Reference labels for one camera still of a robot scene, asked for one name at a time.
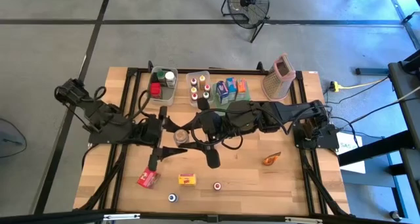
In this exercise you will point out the grey metal floor bar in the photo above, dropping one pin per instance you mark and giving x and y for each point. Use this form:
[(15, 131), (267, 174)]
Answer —
[(370, 71)]

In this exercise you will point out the dark blue cereal box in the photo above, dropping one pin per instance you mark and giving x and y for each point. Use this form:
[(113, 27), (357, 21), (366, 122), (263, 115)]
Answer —
[(222, 91)]

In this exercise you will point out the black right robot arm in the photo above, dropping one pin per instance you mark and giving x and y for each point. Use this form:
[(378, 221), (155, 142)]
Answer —
[(288, 112)]

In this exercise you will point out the white-lidded spice jar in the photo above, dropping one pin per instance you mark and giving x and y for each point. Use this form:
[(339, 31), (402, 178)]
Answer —
[(170, 77)]

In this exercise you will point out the silver metal bracket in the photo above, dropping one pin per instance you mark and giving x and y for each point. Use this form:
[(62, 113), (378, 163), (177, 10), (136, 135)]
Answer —
[(121, 217), (303, 219)]

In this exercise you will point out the black spice container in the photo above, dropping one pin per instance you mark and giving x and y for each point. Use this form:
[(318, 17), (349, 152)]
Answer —
[(153, 77)]

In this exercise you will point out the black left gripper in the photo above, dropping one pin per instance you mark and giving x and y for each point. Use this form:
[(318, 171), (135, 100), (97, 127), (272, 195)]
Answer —
[(154, 132)]

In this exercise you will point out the translucent white plastic bin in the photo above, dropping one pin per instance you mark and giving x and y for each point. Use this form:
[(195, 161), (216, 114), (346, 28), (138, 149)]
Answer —
[(169, 97), (210, 76)]

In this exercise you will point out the purple-capped dark sauce bottle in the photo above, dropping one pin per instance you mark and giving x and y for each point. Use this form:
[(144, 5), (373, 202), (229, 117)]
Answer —
[(194, 81)]

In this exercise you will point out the yellow Corn Pops cereal box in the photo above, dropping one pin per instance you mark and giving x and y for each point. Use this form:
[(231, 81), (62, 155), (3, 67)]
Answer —
[(187, 179)]

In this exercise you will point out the black frame foot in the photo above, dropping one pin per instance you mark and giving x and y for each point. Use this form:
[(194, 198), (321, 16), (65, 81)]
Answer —
[(260, 66), (150, 65)]

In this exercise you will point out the orange Mini Wheats cereal box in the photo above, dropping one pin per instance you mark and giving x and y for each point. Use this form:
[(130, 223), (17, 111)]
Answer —
[(241, 85)]

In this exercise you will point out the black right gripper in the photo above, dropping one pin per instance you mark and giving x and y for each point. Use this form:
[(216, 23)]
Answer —
[(211, 125)]

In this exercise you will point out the dark side table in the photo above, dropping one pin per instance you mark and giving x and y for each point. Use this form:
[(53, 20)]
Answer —
[(403, 119)]

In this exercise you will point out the black floor fan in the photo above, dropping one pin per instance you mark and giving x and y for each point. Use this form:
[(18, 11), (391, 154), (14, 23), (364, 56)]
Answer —
[(246, 2)]

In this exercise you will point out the green-labelled glass spice jar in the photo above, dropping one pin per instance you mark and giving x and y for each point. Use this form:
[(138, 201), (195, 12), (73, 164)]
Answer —
[(160, 75)]

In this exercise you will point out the light blue cereal box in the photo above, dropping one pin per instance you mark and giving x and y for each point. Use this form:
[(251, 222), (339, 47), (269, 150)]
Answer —
[(231, 86)]

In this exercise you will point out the clear glass spice jar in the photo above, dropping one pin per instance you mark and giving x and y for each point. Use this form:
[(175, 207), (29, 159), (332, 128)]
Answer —
[(181, 137)]

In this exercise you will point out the white paper sheet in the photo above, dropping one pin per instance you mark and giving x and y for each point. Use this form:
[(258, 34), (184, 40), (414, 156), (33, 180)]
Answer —
[(352, 165)]

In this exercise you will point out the orange black snack packet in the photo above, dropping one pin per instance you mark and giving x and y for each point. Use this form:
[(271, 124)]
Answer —
[(271, 158)]

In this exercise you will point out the red-lidded brown container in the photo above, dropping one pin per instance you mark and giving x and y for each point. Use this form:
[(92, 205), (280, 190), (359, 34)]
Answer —
[(155, 90)]

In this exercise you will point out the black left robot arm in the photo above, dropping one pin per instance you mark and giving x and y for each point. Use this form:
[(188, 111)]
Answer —
[(108, 122)]

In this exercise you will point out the blue-capped sauce bottle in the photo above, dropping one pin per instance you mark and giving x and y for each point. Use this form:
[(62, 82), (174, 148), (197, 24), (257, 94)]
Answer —
[(173, 197)]

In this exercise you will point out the red cereal box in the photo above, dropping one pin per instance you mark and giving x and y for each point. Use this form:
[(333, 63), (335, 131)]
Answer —
[(148, 179)]

